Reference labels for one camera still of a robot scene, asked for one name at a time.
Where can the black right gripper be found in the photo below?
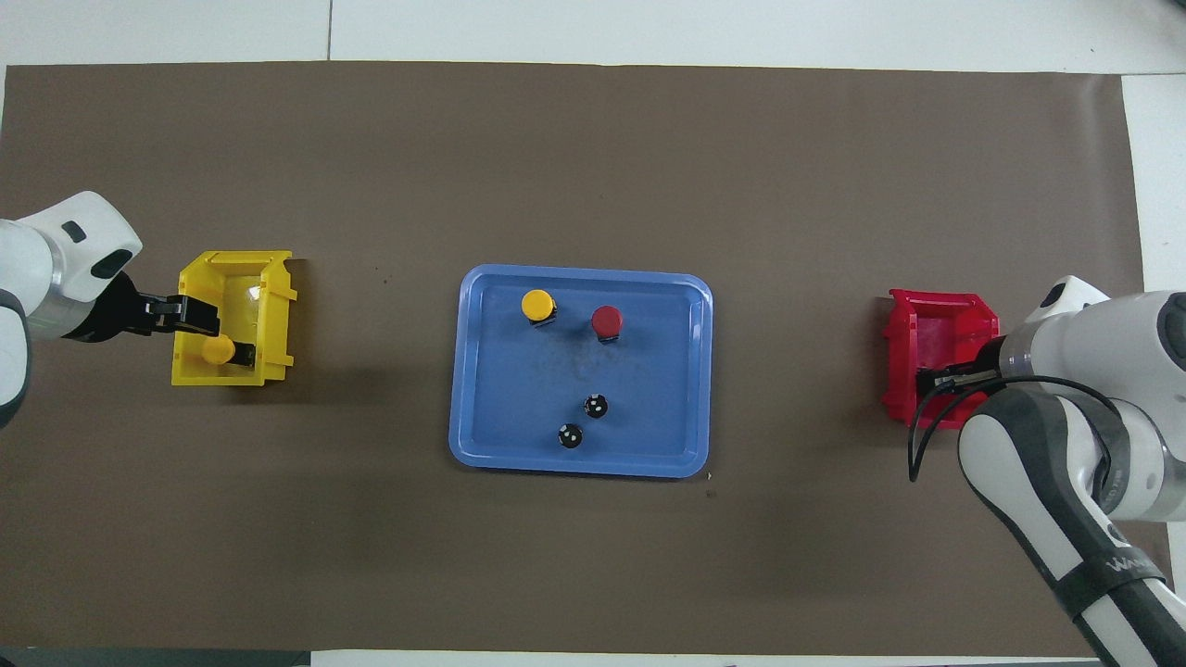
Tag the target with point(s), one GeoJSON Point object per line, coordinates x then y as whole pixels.
{"type": "Point", "coordinates": [991, 363]}

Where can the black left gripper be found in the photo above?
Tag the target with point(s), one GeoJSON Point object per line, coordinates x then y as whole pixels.
{"type": "Point", "coordinates": [116, 315]}

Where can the yellow push button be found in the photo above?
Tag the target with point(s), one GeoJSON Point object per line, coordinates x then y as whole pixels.
{"type": "Point", "coordinates": [220, 352]}
{"type": "Point", "coordinates": [537, 304]}

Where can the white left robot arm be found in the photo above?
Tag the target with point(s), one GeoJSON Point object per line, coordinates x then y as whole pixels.
{"type": "Point", "coordinates": [46, 269]}

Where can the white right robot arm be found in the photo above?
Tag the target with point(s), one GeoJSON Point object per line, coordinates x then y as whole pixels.
{"type": "Point", "coordinates": [1093, 371]}

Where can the blue plastic tray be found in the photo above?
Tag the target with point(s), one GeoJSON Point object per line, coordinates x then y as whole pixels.
{"type": "Point", "coordinates": [519, 389]}

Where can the red plastic bin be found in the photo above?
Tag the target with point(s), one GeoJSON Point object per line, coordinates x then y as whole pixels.
{"type": "Point", "coordinates": [903, 352]}

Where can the yellow plastic bin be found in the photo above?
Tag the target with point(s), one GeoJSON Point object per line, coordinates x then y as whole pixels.
{"type": "Point", "coordinates": [273, 361]}

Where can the brown table mat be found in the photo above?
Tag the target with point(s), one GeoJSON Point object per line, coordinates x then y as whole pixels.
{"type": "Point", "coordinates": [371, 537]}

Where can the black cylindrical knob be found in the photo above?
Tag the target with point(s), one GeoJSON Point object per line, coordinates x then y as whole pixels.
{"type": "Point", "coordinates": [570, 435]}
{"type": "Point", "coordinates": [596, 406]}

